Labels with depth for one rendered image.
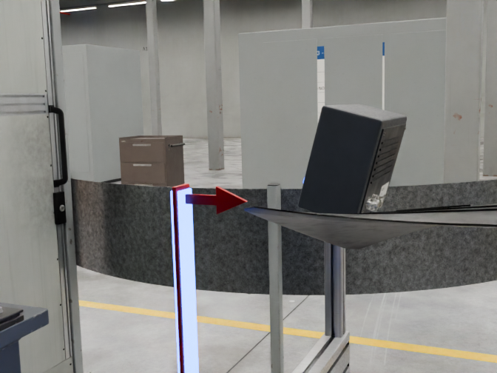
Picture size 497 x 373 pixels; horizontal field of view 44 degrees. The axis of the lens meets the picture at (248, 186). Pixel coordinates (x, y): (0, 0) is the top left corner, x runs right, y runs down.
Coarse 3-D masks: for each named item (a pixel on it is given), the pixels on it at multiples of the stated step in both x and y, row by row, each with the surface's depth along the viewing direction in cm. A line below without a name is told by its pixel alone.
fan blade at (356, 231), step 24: (264, 216) 44; (288, 216) 41; (312, 216) 40; (336, 216) 39; (360, 216) 40; (384, 216) 40; (408, 216) 40; (432, 216) 40; (456, 216) 40; (480, 216) 39; (336, 240) 57; (360, 240) 57; (384, 240) 58
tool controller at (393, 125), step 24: (336, 120) 105; (360, 120) 103; (384, 120) 104; (336, 144) 106; (360, 144) 104; (384, 144) 108; (312, 168) 108; (336, 168) 106; (360, 168) 104; (384, 168) 115; (312, 192) 109; (336, 192) 107; (360, 192) 105; (384, 192) 124
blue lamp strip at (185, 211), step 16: (192, 224) 54; (192, 240) 54; (192, 256) 54; (192, 272) 55; (192, 288) 55; (192, 304) 55; (192, 320) 55; (192, 336) 55; (192, 352) 55; (192, 368) 55
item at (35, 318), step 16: (0, 304) 82; (16, 304) 82; (32, 320) 77; (48, 320) 80; (0, 336) 72; (16, 336) 75; (0, 352) 74; (16, 352) 77; (0, 368) 74; (16, 368) 77
